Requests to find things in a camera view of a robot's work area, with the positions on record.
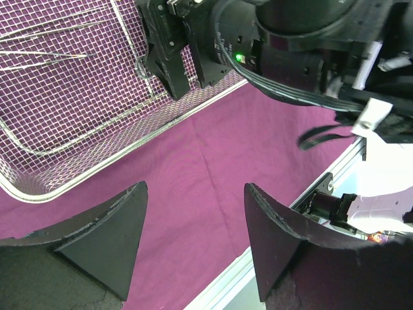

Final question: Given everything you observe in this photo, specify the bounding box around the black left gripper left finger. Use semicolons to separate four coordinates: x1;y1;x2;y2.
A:
1;181;148;309

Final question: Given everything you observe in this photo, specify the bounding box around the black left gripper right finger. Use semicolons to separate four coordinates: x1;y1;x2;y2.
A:
244;183;412;309

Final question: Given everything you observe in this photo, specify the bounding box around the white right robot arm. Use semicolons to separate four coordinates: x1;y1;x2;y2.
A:
136;1;412;144

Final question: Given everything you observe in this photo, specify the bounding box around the metal mesh instrument tray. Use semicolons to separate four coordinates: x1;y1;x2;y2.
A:
1;1;245;203

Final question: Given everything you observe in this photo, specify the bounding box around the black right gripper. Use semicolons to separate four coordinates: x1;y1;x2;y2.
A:
136;1;256;100

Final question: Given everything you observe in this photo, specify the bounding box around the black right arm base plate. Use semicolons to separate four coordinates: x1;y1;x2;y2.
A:
290;172;361;235

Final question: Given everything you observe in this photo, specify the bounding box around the aluminium front rail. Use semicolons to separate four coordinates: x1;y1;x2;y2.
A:
186;138;366;309

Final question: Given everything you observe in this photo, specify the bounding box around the purple cloth wrap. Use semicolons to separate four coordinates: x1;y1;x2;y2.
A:
1;85;352;309

